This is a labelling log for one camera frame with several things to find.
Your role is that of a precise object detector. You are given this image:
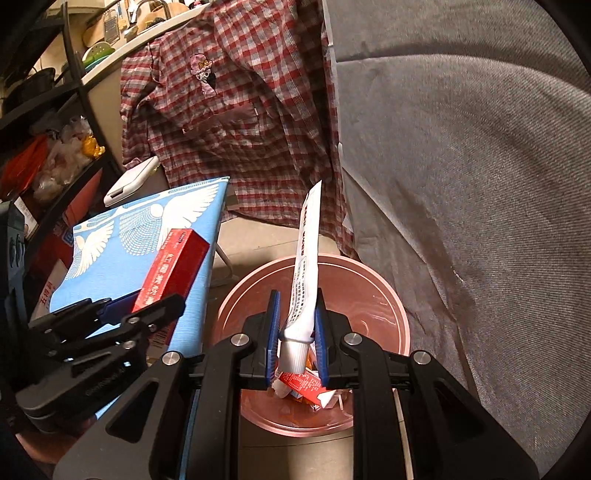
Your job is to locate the green colander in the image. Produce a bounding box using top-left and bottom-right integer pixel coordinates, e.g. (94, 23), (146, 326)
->
(82, 41), (114, 65)

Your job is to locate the black shelf rack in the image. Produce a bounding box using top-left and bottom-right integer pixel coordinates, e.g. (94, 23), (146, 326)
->
(0, 0), (123, 259)

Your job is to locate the red plaid shirt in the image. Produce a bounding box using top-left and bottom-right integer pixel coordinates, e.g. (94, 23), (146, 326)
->
(120, 0), (358, 259)

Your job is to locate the white toothpaste tube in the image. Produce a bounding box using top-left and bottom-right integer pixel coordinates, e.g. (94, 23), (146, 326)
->
(276, 180), (324, 374)

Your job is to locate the red cardboard box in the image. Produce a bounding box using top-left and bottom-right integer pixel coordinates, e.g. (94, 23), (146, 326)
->
(130, 228), (211, 317)

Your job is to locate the wooden cutting board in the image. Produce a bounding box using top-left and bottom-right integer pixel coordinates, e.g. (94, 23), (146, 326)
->
(152, 2), (190, 19)

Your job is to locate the white kitchen counter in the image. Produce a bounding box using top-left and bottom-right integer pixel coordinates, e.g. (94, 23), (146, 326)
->
(81, 0), (218, 86)

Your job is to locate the metal faucet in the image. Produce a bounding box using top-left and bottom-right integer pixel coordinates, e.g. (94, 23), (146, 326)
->
(127, 0), (169, 24)

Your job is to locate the printed cardboard box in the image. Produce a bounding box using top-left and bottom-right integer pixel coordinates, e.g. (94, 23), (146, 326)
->
(28, 171), (105, 319)

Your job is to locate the red and white milk carton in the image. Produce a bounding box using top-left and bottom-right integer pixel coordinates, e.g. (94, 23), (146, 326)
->
(272, 369), (340, 409)

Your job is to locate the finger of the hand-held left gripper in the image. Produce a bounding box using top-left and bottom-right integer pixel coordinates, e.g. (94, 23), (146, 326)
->
(51, 293), (186, 365)
(28, 295), (139, 344)

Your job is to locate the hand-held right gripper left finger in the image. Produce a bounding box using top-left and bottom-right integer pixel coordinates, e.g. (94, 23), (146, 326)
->
(53, 290), (282, 480)

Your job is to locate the blue bird print tablecloth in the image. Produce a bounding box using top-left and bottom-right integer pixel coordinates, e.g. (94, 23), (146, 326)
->
(48, 176), (230, 407)

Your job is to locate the red plastic bag on shelf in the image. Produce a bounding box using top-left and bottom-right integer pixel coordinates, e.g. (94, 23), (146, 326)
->
(0, 134), (49, 197)

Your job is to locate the white lidded bin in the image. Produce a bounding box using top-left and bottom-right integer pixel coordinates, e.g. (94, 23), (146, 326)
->
(104, 156), (162, 208)

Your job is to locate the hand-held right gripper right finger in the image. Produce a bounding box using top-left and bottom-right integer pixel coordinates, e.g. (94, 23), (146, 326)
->
(314, 288), (541, 480)

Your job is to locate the grey cloth cover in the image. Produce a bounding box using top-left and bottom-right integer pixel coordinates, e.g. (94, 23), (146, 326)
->
(321, 0), (591, 462)

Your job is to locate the pink plastic bucket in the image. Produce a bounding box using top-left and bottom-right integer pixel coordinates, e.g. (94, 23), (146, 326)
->
(210, 253), (411, 435)

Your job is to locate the clear plastic bags bundle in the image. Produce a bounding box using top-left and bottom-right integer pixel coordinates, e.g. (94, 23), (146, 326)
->
(32, 117), (93, 204)

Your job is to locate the black pan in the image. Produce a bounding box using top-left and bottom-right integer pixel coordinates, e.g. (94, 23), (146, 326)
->
(4, 67), (56, 100)

